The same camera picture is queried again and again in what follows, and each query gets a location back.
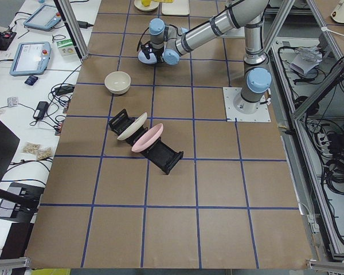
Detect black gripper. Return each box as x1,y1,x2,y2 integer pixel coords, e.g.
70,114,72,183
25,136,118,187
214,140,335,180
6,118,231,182
140,41,164,63

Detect light blue round plate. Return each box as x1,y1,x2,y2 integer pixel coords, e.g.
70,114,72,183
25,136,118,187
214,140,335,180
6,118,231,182
138,50,157,65

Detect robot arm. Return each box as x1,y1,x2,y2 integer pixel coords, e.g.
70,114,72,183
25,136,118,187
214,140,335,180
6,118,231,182
137,0,272,115

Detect cream plate with lemon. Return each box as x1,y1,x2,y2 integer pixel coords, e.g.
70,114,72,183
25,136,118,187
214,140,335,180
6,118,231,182
134,0,159,12

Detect cream round plate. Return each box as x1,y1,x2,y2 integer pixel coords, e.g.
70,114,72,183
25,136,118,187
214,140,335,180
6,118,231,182
117,112,147,141

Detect pink round plate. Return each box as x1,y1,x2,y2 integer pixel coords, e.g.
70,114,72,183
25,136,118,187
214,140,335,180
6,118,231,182
131,123,164,153

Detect black plate rack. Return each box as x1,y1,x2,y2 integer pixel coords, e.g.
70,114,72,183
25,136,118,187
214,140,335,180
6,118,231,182
108,109,183,175

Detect cream bowl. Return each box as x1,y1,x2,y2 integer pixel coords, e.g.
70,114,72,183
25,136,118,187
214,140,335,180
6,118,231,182
104,71,131,95

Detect yellow lemon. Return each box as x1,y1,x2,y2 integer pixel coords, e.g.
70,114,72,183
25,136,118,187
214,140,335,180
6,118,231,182
141,0,151,7

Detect white rectangular tray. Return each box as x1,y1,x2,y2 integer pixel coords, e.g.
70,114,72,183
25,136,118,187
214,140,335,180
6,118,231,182
161,0,190,16

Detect green white carton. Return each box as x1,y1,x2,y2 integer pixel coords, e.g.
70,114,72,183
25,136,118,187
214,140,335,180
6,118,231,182
56,39,76,57

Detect blue teach pendant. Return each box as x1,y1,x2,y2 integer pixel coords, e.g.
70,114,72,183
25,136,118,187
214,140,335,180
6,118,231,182
24,5,61,31
9,41,52,76

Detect black power brick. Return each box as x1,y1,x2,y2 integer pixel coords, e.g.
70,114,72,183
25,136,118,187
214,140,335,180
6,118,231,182
33,101,49,120

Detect snack packet bags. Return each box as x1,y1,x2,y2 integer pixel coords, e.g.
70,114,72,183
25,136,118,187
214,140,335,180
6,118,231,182
22,142,54,160

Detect black monitor stand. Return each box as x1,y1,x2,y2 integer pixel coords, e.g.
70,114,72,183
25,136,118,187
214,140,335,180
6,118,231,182
0,110,45,224

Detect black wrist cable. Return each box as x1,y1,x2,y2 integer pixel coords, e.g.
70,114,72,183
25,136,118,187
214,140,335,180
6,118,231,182
136,24,161,58

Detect aluminium frame post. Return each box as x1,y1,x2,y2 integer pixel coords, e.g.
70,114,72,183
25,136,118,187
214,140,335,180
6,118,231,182
53,0,89,60

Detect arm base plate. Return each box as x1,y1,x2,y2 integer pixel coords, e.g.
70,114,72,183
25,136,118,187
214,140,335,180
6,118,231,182
222,87,271,123

